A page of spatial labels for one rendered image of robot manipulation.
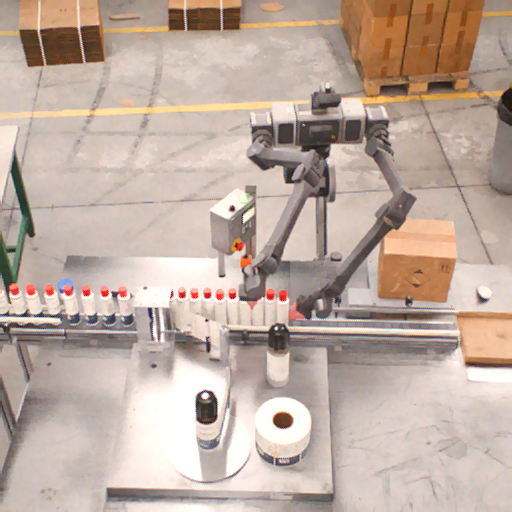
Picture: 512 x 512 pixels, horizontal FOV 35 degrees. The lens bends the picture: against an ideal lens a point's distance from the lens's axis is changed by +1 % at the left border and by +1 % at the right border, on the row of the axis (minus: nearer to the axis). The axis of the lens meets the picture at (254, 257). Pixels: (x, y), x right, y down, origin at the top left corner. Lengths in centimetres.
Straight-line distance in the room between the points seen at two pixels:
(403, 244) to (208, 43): 412
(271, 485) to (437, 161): 348
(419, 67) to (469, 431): 386
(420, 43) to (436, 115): 55
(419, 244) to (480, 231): 192
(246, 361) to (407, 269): 80
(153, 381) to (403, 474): 102
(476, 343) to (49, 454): 178
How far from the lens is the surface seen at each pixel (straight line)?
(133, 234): 525
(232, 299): 331
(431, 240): 355
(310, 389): 323
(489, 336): 361
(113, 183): 569
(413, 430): 323
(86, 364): 344
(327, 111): 353
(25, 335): 359
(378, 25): 633
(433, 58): 659
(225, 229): 307
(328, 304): 324
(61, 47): 705
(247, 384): 324
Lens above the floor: 343
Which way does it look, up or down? 43 degrees down
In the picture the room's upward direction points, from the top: straight up
